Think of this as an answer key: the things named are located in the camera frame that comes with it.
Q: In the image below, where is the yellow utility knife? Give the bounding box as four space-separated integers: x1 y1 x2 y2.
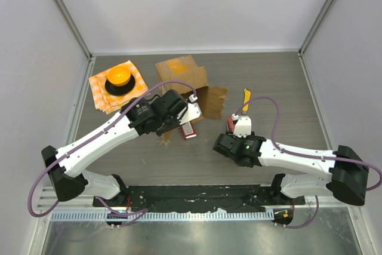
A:
241 88 251 115

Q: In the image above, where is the red toothpaste box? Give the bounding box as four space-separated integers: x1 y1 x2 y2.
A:
226 114 239 134

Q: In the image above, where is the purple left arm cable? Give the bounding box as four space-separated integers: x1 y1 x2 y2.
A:
27 80 198 228

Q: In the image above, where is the brown cardboard express box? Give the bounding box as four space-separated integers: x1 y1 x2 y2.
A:
155 55 228 123

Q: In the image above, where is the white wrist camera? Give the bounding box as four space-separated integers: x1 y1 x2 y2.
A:
177 94 202 125
231 113 252 138

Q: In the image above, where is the aluminium frame rail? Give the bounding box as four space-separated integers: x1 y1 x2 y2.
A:
35 0 96 64

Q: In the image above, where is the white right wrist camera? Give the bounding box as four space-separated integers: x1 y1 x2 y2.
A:
231 113 252 138

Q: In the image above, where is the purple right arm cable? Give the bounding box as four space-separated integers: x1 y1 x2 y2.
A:
235 96 382 229

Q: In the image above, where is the slotted cable duct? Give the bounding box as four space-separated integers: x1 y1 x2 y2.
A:
51 209 274 222

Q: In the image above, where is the orange patterned cloth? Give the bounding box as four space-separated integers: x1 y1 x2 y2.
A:
89 61 148 114

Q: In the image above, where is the silver toothpaste box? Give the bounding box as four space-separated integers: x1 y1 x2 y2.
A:
181 121 197 140

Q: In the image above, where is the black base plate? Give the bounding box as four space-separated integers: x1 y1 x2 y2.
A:
107 185 306 213

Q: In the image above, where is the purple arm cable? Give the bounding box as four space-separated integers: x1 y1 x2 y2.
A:
235 96 382 229
27 80 198 228

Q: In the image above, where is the orange bowl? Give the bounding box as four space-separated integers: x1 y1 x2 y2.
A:
107 66 131 87

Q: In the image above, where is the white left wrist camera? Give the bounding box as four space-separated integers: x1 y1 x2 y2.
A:
177 94 202 125

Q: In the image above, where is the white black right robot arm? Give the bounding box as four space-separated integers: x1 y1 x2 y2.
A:
212 132 369 206

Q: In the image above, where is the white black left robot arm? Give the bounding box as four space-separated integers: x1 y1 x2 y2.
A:
41 90 201 206

